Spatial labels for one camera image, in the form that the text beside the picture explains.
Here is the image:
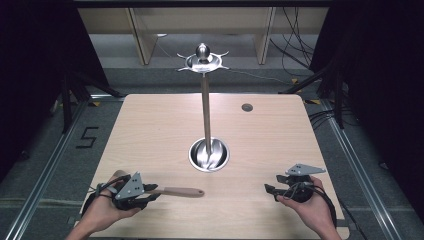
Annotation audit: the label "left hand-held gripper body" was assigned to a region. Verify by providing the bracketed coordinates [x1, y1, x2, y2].
[111, 171, 149, 212]

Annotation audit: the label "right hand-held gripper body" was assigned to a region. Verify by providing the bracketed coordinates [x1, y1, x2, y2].
[282, 163, 327, 204]

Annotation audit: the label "wooden handle kitchen utensil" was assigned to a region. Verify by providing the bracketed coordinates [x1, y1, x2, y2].
[143, 186, 206, 199]

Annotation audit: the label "metal utensil stand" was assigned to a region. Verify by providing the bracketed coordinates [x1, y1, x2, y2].
[175, 42, 231, 174]

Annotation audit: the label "person's right hand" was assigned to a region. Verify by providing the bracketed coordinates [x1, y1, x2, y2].
[276, 175, 338, 234]

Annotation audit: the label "person's left hand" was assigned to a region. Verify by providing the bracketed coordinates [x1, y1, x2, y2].
[77, 169, 143, 234]

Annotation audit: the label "black tripod stand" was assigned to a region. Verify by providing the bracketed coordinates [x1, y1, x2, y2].
[279, 58, 346, 130]
[59, 71, 125, 134]

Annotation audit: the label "black curtain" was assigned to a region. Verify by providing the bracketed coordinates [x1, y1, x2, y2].
[309, 0, 424, 223]
[0, 0, 112, 183]

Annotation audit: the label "light wooden shelf unit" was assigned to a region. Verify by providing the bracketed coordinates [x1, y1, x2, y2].
[77, 6, 330, 66]

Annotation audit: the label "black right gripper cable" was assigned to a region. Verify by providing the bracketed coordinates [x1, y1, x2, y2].
[286, 181, 338, 230]

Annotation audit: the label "black floor cables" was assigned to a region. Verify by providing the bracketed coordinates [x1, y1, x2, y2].
[308, 108, 354, 129]

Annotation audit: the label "aluminium floor rail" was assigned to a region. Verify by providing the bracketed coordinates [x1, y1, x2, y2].
[3, 94, 126, 240]
[320, 99, 398, 240]

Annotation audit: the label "thin white floor cable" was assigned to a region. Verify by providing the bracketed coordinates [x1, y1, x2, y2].
[229, 68, 288, 85]

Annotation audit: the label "bundle of black hanging cables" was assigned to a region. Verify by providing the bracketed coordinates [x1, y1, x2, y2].
[269, 6, 316, 69]

